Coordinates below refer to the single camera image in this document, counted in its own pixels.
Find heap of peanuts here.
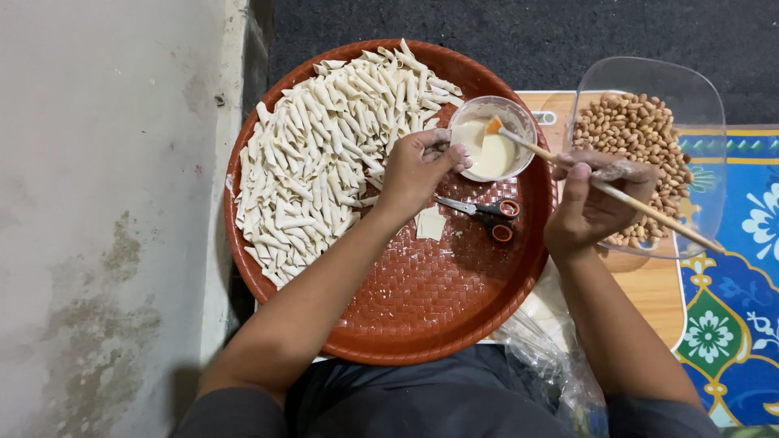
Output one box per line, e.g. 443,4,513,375
572,92,695,249

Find clear plastic bag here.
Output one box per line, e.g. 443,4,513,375
492,262,609,438

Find person's dark clothing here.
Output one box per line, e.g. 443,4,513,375
172,344,723,438

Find scissors with orange black handles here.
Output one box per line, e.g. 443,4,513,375
435,194,522,243

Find blue floral patterned mat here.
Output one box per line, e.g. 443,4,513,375
672,125,779,429

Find round brown woven plastic tray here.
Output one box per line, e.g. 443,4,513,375
223,39,558,366

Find small clear bowl of paste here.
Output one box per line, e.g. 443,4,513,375
448,95,539,183

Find person's right hand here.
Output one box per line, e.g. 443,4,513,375
543,150,660,262

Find square pastry wrapper sheets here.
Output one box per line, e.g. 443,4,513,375
415,206,448,242

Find wooden brush with orange bristles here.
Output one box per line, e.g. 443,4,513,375
486,117,726,254

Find person's left hand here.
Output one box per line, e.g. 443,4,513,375
377,128,473,220

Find pile of rolled pastry sticks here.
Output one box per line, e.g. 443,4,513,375
234,39,466,289

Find clear plastic container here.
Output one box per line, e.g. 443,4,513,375
562,56,728,260

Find small wooden folding table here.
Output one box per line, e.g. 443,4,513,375
478,90,689,351

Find dark grey carpet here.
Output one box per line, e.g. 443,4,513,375
242,0,779,126

